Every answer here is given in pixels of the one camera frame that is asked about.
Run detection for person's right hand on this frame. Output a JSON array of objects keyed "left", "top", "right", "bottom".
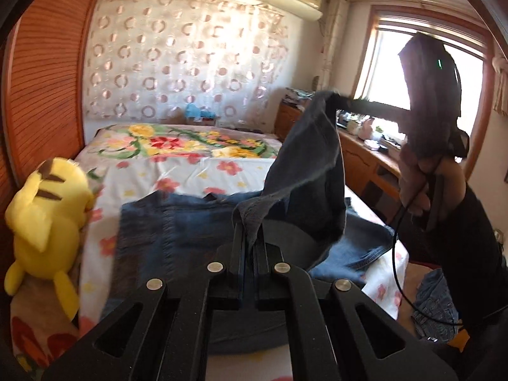
[{"left": 399, "top": 150, "right": 466, "bottom": 231}]

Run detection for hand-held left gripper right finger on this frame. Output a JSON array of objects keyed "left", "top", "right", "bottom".
[{"left": 256, "top": 222, "right": 457, "bottom": 381}]

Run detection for long wooden cabinet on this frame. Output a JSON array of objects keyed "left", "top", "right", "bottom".
[{"left": 274, "top": 99, "right": 405, "bottom": 223}]

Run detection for floral blanket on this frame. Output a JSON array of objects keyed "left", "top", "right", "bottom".
[{"left": 85, "top": 123, "right": 282, "bottom": 159}]

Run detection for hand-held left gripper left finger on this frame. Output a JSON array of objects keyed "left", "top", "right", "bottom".
[{"left": 42, "top": 222, "right": 255, "bottom": 381}]

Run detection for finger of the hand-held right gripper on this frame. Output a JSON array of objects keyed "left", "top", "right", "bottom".
[{"left": 327, "top": 94, "right": 412, "bottom": 122}]

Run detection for wooden louvered wardrobe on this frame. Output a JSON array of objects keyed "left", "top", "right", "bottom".
[{"left": 0, "top": 0, "right": 110, "bottom": 215}]

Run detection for black cable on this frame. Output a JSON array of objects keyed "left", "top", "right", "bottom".
[{"left": 391, "top": 206, "right": 461, "bottom": 328}]

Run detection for denim clothes pile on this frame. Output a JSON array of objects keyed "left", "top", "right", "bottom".
[{"left": 413, "top": 268, "right": 463, "bottom": 344}]

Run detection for circle-patterned sheer curtain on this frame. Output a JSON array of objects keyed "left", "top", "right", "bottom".
[{"left": 81, "top": 0, "right": 290, "bottom": 128}]

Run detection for yellow plush toy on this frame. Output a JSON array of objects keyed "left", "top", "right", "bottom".
[{"left": 4, "top": 158, "right": 96, "bottom": 322}]

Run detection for blue denim pants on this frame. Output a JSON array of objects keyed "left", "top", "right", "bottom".
[{"left": 101, "top": 90, "right": 395, "bottom": 356}]

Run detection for wooden framed window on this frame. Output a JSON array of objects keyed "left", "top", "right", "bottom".
[{"left": 353, "top": 6, "right": 497, "bottom": 167}]

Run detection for cream patterned window curtain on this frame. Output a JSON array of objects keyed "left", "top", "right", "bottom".
[{"left": 319, "top": 0, "right": 350, "bottom": 92}]

